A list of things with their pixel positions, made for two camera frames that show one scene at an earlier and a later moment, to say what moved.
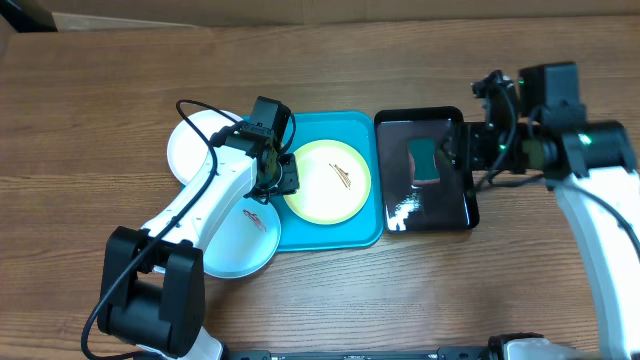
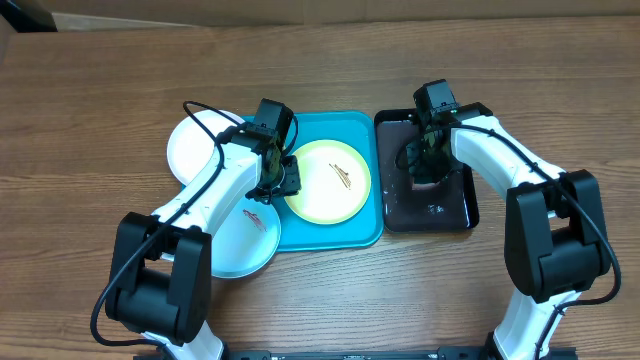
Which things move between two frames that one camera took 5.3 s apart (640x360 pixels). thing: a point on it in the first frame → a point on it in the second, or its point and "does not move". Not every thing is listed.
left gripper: [289, 184] does not move
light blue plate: [244, 241] does not move
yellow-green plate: [334, 182] does not move
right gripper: [463, 147] → [430, 161]
